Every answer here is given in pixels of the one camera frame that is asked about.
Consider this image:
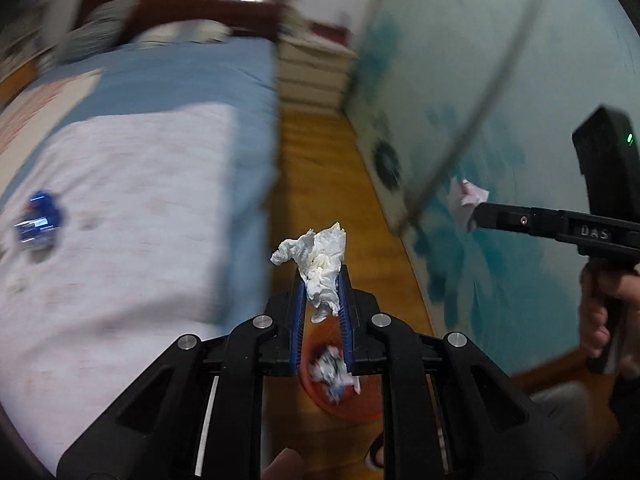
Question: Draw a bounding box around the white and blue pillow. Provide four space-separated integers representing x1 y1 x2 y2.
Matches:
135 19 232 45

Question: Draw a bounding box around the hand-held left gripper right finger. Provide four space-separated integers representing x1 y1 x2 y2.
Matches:
337 265 608 480

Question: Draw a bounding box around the grey plaid pillow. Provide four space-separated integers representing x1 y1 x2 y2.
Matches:
62 0 140 52

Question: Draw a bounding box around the white tissue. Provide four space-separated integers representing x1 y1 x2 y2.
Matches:
270 221 348 324

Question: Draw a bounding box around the crushed blue soda can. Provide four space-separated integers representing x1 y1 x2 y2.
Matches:
14 190 67 253

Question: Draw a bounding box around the pink white paper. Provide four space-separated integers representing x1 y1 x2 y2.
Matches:
446 177 491 233

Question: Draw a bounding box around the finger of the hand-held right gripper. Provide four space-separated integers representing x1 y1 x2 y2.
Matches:
472 201 567 242

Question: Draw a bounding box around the pink patterned white blanket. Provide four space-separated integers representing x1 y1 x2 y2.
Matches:
0 67 103 156

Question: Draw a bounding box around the red box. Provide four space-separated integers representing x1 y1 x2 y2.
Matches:
307 22 351 44

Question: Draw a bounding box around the beige wooden nightstand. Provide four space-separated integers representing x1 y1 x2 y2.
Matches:
276 35 353 111

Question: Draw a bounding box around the person's foot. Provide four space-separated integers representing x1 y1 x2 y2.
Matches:
366 432 386 472

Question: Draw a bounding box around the person's left hand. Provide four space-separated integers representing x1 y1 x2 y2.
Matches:
263 447 302 480

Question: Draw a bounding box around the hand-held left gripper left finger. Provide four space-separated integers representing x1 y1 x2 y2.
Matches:
56 277 306 480

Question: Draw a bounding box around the person's right hand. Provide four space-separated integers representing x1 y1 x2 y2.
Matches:
579 262 640 361

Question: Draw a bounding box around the floral sliding wardrobe door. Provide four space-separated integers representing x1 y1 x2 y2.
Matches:
345 0 546 233
400 0 640 376

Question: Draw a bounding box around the white animal print blanket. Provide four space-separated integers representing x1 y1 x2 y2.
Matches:
0 102 241 476

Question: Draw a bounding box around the bed with blue sheet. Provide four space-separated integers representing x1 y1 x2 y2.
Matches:
0 37 281 331

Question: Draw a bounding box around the orange plastic basket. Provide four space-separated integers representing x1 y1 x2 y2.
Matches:
298 327 386 421

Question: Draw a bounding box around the person's grey trouser leg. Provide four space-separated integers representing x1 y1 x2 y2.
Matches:
530 382 621 480

